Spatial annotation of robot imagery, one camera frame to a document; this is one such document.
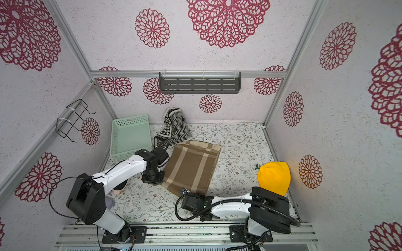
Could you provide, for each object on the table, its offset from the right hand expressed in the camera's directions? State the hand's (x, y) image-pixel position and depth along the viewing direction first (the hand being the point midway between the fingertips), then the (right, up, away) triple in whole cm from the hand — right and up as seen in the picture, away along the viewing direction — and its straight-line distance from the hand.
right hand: (193, 200), depth 84 cm
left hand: (-20, +9, -1) cm, 22 cm away
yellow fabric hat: (+47, +12, +6) cm, 49 cm away
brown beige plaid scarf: (-2, +16, +14) cm, 21 cm away
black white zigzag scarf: (-13, +40, +23) cm, 48 cm away
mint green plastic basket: (-49, +37, +33) cm, 70 cm away
